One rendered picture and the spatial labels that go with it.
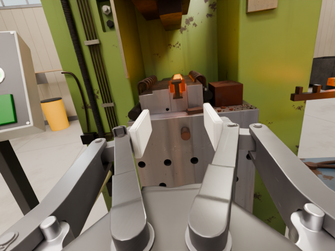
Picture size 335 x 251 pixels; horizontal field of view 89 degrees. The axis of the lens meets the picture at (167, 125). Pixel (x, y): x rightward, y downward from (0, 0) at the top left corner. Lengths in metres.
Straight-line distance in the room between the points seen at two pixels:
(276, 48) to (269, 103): 0.20
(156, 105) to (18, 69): 0.38
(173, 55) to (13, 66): 0.70
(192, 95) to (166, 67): 0.50
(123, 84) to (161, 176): 0.38
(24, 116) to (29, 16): 4.55
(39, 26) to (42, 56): 0.59
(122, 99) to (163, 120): 0.27
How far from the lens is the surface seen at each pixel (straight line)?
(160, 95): 0.54
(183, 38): 1.02
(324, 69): 5.57
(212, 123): 0.16
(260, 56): 0.73
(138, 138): 0.16
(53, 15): 0.82
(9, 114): 0.56
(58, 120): 4.27
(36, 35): 4.97
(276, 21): 0.76
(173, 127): 0.51
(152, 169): 0.58
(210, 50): 1.03
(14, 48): 0.65
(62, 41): 0.80
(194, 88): 0.54
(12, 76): 0.61
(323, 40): 7.13
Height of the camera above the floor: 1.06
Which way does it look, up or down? 20 degrees down
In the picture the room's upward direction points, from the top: 8 degrees counter-clockwise
